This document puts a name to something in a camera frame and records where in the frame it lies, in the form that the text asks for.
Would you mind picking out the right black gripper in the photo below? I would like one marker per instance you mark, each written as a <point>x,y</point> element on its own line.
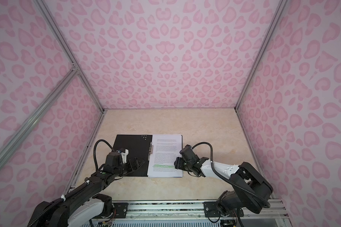
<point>178,163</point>

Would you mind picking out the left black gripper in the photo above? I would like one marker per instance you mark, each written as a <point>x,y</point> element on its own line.
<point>136,165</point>

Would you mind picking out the blue black file folder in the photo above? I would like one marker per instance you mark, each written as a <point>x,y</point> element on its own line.
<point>139,146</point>

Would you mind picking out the green highlighted paper sheet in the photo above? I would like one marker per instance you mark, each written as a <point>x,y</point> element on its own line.
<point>164,152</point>

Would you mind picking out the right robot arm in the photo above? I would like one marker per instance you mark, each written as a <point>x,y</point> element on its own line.
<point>250,189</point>

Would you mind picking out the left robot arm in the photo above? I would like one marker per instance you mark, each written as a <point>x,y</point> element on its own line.
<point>85,202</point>

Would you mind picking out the left diagonal aluminium strut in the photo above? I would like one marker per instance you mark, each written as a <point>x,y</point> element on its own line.
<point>12,144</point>

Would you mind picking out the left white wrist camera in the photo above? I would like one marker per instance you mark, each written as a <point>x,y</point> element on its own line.
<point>124,153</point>

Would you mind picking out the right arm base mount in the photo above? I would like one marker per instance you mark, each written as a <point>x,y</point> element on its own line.
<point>219,209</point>

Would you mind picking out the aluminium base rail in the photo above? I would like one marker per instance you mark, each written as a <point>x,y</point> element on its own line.
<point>189,213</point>

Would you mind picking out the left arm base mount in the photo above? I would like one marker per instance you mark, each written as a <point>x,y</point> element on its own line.
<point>116,210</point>

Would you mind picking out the left corner aluminium post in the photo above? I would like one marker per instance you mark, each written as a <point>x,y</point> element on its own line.
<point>62,41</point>

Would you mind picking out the corner aluminium post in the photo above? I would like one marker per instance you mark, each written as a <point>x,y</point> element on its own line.
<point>276,19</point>
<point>62,41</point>

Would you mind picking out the right corner aluminium post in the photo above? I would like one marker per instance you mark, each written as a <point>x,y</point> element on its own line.
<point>276,19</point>

